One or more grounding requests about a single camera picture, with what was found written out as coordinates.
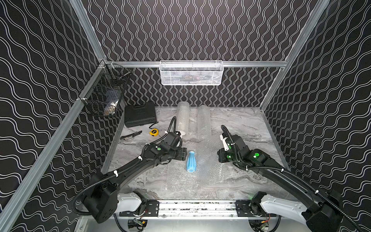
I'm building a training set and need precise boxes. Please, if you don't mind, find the yellow tape measure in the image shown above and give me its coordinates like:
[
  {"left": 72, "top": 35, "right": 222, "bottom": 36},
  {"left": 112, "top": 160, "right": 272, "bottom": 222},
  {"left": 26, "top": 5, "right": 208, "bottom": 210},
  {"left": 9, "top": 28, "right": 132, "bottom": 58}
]
[{"left": 149, "top": 128, "right": 159, "bottom": 137}]

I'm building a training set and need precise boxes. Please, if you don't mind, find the black wire basket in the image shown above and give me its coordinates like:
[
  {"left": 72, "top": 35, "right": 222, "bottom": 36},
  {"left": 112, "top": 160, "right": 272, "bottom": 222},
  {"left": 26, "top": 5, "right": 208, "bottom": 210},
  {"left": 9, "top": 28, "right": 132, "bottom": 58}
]
[{"left": 80, "top": 60, "right": 133, "bottom": 118}]

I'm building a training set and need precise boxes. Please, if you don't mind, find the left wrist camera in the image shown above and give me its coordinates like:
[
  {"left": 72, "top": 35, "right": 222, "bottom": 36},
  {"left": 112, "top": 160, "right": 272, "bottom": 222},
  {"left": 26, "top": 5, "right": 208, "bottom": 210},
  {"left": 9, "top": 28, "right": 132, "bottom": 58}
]
[{"left": 161, "top": 131, "right": 183, "bottom": 149}]

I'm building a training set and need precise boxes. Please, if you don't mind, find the white mesh basket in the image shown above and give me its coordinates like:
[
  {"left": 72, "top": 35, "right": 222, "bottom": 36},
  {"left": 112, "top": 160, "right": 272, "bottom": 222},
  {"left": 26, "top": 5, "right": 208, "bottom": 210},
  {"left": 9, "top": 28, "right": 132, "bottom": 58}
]
[{"left": 159, "top": 60, "right": 224, "bottom": 86}]

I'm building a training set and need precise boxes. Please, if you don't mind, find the black plastic tool case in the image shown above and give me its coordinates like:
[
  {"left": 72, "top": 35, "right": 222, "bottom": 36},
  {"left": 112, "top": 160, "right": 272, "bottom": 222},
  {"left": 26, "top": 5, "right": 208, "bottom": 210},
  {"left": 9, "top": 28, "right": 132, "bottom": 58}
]
[{"left": 124, "top": 101, "right": 157, "bottom": 128}]

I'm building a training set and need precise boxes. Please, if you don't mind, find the clear bubble wrap sheet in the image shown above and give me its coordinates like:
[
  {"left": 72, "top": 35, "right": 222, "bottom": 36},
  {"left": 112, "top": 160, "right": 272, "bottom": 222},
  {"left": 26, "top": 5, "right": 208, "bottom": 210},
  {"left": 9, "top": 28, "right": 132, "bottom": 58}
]
[{"left": 166, "top": 135, "right": 230, "bottom": 192}]

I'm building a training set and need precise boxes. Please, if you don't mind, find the bubble wrapped white-capped roll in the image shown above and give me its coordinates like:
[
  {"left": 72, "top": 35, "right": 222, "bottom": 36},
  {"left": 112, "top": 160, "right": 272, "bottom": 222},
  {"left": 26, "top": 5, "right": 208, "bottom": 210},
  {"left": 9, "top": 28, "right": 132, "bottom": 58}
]
[{"left": 176, "top": 101, "right": 190, "bottom": 136}]

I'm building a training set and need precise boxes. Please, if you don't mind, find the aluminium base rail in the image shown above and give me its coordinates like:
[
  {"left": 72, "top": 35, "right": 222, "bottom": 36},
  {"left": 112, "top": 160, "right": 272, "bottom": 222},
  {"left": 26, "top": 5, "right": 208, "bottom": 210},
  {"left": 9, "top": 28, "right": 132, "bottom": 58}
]
[{"left": 82, "top": 199, "right": 315, "bottom": 219}]

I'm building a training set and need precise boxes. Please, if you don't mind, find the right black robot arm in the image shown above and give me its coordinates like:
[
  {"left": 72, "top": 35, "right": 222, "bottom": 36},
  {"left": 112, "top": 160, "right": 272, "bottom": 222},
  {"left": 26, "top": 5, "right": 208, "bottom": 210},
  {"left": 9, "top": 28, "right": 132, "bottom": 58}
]
[{"left": 217, "top": 146, "right": 362, "bottom": 232}]

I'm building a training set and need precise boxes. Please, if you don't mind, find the black utility knife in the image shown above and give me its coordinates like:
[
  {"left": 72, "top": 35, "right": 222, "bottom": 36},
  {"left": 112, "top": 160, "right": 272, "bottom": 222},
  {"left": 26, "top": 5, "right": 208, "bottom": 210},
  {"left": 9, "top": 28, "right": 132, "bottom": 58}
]
[{"left": 120, "top": 130, "right": 142, "bottom": 140}]

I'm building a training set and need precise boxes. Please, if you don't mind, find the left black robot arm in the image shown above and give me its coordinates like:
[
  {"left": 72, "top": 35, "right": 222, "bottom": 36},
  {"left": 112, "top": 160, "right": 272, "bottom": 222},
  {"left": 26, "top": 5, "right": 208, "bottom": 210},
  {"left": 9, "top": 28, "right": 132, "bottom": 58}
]
[{"left": 71, "top": 144, "right": 187, "bottom": 223}]

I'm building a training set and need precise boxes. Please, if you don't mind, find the bubble wrap roll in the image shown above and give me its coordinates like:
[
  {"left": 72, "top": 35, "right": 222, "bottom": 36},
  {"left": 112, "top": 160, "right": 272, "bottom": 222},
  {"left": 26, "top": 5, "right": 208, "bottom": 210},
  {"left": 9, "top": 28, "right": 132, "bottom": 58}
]
[{"left": 197, "top": 105, "right": 212, "bottom": 141}]

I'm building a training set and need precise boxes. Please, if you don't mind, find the wrapped item in black basket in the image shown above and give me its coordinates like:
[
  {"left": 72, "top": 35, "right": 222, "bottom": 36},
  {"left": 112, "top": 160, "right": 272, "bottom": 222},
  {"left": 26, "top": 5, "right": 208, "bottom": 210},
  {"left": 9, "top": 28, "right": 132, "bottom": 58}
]
[{"left": 103, "top": 90, "right": 121, "bottom": 116}]

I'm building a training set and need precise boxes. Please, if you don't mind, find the light blue ribbed vase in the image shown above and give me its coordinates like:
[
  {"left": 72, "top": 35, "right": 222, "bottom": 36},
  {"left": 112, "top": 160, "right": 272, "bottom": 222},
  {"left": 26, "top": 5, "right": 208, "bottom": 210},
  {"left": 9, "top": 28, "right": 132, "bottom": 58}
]
[{"left": 186, "top": 151, "right": 197, "bottom": 173}]

